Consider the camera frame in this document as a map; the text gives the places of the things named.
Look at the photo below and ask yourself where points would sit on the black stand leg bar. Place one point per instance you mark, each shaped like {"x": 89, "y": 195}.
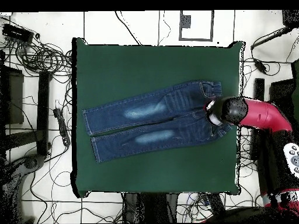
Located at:
{"x": 43, "y": 112}
{"x": 259, "y": 88}

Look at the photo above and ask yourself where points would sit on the grey square floor frame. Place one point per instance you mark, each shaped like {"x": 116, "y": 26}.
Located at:
{"x": 212, "y": 25}

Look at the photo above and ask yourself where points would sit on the small grey square patch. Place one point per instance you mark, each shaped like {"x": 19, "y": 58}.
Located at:
{"x": 186, "y": 21}

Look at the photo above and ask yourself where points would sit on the black corner box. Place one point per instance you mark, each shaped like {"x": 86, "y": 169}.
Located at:
{"x": 290, "y": 18}

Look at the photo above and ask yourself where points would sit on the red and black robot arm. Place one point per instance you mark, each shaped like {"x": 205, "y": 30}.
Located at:
{"x": 264, "y": 114}

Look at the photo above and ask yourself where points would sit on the black power strip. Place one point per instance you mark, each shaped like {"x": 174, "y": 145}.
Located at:
{"x": 62, "y": 127}
{"x": 216, "y": 203}

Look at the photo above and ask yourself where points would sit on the dark green table cloth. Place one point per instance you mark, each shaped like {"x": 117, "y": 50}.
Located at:
{"x": 140, "y": 65}

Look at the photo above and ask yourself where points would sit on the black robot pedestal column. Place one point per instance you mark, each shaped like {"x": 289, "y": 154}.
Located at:
{"x": 151, "y": 207}

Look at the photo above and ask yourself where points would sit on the black power brick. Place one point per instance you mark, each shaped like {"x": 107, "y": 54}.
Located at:
{"x": 260, "y": 65}

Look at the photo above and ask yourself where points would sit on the blue denim jeans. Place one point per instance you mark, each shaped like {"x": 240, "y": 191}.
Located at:
{"x": 182, "y": 126}

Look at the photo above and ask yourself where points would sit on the dark flat panel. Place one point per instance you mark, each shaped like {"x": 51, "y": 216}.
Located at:
{"x": 281, "y": 91}
{"x": 15, "y": 98}

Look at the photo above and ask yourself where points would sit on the black round stand base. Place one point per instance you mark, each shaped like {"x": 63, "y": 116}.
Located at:
{"x": 31, "y": 162}

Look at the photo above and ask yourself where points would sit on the black rod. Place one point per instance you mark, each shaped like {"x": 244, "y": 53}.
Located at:
{"x": 268, "y": 38}

